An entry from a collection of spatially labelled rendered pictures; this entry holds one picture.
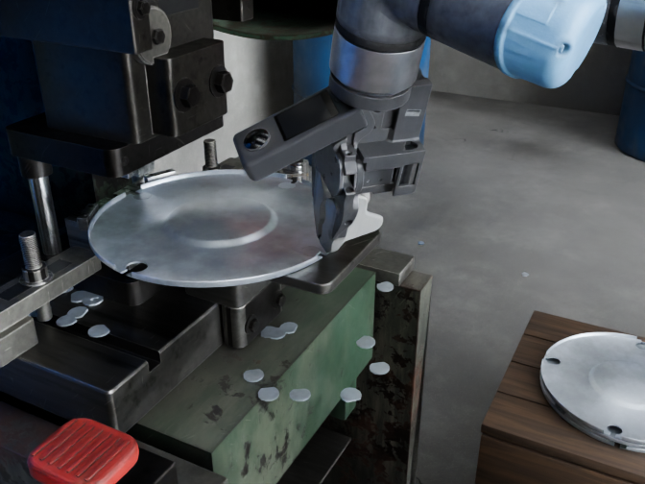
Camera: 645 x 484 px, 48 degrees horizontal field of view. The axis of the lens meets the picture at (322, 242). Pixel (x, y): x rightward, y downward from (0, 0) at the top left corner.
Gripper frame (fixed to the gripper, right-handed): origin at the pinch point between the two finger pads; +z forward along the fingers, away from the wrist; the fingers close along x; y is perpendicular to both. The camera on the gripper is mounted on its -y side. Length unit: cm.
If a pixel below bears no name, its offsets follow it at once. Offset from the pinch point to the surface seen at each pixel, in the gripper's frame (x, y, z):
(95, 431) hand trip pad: -17.4, -24.5, -2.2
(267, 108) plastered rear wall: 217, 63, 143
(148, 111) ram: 14.1, -15.1, -8.3
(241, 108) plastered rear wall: 205, 47, 132
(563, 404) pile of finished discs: -4, 45, 43
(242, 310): 1.1, -7.9, 10.4
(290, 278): -3.6, -4.6, 0.6
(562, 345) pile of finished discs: 9, 55, 48
